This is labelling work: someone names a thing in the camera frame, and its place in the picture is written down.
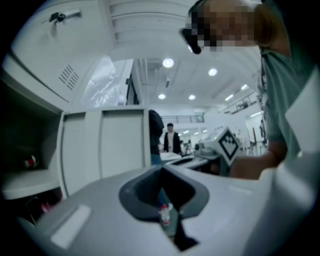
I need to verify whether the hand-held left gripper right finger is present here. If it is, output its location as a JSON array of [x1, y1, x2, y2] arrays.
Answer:
[[161, 159, 315, 256]]

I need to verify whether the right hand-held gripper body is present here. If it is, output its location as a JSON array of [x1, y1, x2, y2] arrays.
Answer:
[[194, 126, 241, 178]]

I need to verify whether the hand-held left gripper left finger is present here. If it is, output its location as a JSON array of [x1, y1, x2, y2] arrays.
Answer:
[[18, 166, 181, 256]]

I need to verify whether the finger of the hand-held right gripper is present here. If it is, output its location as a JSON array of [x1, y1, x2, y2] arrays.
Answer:
[[178, 154, 210, 163], [164, 158, 210, 174]]

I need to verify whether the white metal locker cabinet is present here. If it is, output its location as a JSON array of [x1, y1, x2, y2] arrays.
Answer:
[[0, 0, 191, 226]]

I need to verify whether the person's right forearm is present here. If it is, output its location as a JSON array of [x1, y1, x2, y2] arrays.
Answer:
[[231, 142, 288, 181]]

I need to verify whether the pink packet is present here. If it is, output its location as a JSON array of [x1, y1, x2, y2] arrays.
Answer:
[[39, 199, 55, 214]]

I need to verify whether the red label plastic bottle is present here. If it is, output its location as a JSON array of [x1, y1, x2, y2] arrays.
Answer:
[[158, 203, 172, 227]]

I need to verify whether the person's green shirt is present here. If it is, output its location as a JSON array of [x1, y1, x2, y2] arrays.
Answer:
[[257, 47, 320, 163]]

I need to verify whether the red white packet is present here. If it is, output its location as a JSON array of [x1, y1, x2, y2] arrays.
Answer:
[[23, 154, 38, 169]]

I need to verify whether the person's head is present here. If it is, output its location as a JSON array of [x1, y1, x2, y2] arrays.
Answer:
[[184, 0, 293, 60]]

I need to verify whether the clear plastic wrap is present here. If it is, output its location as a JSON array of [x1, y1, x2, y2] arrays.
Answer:
[[82, 55, 127, 109]]

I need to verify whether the black head camera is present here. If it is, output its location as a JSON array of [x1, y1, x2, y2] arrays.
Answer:
[[178, 0, 203, 55]]

